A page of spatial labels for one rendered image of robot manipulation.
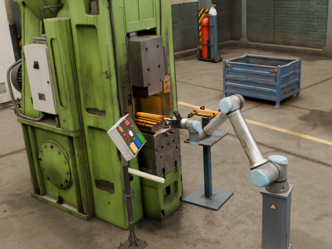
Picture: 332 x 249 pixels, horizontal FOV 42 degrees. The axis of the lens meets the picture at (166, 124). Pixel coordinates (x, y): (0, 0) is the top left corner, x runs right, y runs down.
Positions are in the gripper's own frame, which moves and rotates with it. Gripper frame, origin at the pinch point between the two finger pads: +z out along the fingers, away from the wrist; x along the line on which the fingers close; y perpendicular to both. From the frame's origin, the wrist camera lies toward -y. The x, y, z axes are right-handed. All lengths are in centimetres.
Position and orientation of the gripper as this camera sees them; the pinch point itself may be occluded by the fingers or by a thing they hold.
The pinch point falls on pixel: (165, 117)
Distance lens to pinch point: 394.5
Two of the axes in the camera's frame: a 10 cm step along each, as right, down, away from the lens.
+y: 0.5, 9.4, 3.4
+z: -7.9, -1.7, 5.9
